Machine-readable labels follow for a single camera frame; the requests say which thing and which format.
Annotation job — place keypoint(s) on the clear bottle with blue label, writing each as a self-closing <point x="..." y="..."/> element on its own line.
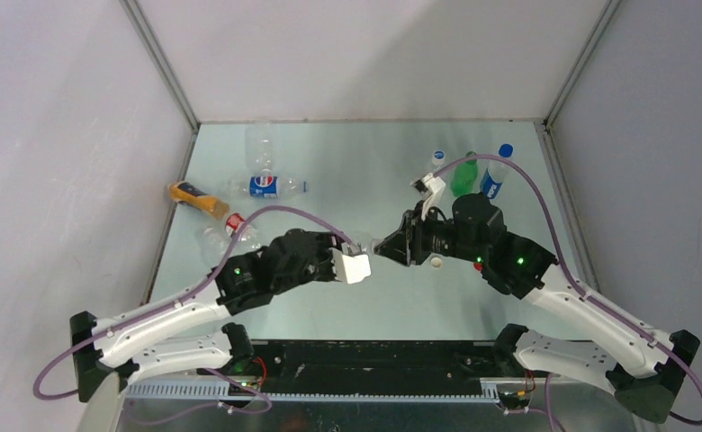
<point x="264" y="187"/>

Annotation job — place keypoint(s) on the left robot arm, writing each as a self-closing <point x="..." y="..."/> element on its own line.
<point x="191" y="330"/>

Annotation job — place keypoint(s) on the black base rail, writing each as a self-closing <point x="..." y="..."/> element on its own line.
<point x="377" y="367"/>

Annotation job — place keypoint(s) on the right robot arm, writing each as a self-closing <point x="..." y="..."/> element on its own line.
<point x="642" y="367"/>

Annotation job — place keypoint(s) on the small clear plastic bottle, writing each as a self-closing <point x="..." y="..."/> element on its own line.
<point x="365" y="242"/>

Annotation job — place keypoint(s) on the clear bottle with red ring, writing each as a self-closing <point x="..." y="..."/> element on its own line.
<point x="214" y="239"/>

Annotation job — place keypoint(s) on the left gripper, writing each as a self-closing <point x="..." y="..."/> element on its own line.
<point x="326" y="242"/>

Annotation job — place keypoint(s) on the clear crushed plastic bottle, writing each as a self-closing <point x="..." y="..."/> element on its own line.
<point x="493" y="177"/>

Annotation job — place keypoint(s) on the blue bottle cap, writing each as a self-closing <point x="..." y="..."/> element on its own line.
<point x="506" y="150"/>

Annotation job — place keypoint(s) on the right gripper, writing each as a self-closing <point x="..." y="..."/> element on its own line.
<point x="407" y="245"/>

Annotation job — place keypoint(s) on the green plastic bottle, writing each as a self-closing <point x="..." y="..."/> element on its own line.
<point x="464" y="178"/>

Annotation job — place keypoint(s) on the white cable duct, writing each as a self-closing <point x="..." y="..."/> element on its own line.
<point x="222" y="391"/>

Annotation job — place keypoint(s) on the clear ribbed plastic bottle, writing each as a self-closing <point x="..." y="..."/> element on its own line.
<point x="434" y="167"/>

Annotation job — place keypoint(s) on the orange bottle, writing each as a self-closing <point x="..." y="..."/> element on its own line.
<point x="187" y="194"/>

